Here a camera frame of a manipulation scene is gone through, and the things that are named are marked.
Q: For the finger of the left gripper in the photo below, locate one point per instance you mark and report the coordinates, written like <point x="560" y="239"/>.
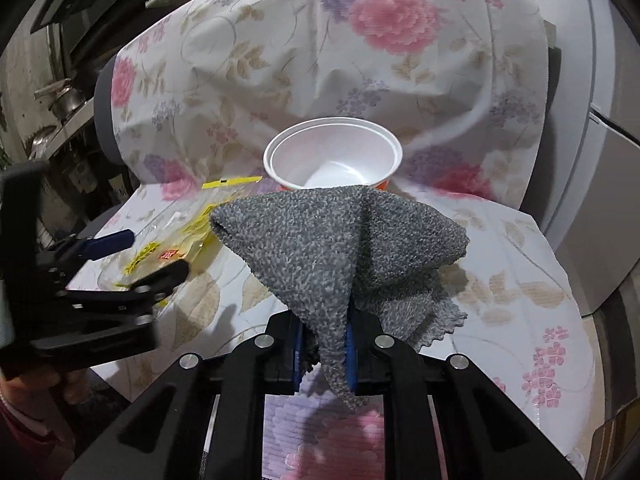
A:
<point x="138" y="296"/>
<point x="94" y="248"/>

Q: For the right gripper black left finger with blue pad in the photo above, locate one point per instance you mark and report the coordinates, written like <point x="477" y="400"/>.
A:
<point x="204" y="418"/>

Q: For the grey knitted cloth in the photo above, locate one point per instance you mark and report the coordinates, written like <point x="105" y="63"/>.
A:
<point x="324" y="251"/>

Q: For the floral tablecloth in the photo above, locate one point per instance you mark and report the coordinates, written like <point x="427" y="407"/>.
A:
<point x="463" y="86"/>

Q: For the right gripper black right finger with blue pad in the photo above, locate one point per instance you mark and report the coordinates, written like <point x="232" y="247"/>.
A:
<point x="444" y="419"/>

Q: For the metal pot on stove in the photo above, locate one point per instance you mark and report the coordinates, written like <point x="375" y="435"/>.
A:
<point x="66" y="98"/>

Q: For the white orange instant noodle bowl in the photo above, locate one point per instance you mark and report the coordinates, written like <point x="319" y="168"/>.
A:
<point x="332" y="151"/>

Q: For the person's hand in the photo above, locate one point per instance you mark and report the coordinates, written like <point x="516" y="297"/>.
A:
<point x="30" y="392"/>

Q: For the yellow noodle snack wrapper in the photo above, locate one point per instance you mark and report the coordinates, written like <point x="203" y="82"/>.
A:
<point x="180" y="231"/>

